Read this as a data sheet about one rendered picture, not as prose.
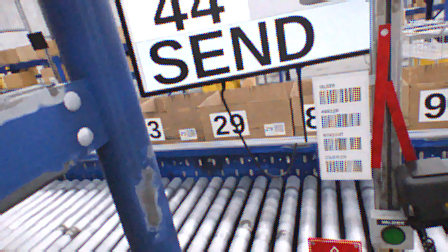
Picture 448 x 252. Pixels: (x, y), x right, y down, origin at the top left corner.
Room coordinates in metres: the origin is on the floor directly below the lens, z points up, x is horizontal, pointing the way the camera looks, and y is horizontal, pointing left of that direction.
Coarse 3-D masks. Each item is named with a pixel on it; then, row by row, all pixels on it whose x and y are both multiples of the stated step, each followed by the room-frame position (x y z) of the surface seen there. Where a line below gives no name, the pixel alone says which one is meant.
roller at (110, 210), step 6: (108, 210) 1.05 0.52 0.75; (114, 210) 1.06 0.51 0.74; (102, 216) 1.02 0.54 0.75; (108, 216) 1.03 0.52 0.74; (96, 222) 0.99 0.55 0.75; (102, 222) 1.00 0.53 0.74; (90, 228) 0.95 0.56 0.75; (96, 228) 0.96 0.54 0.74; (84, 234) 0.92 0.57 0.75; (90, 234) 0.93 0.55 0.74; (72, 240) 0.90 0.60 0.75; (78, 240) 0.90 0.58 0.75; (84, 240) 0.91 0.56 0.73; (66, 246) 0.87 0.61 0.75; (72, 246) 0.87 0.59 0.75; (78, 246) 0.88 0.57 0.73
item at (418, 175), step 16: (416, 160) 0.43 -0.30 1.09; (432, 160) 0.42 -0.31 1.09; (400, 176) 0.41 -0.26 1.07; (416, 176) 0.39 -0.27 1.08; (432, 176) 0.39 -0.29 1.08; (400, 192) 0.41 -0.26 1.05; (416, 192) 0.39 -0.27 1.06; (432, 192) 0.38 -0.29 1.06; (416, 208) 0.40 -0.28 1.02; (432, 208) 0.39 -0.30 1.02; (416, 224) 0.40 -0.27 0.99; (432, 224) 0.39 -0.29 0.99
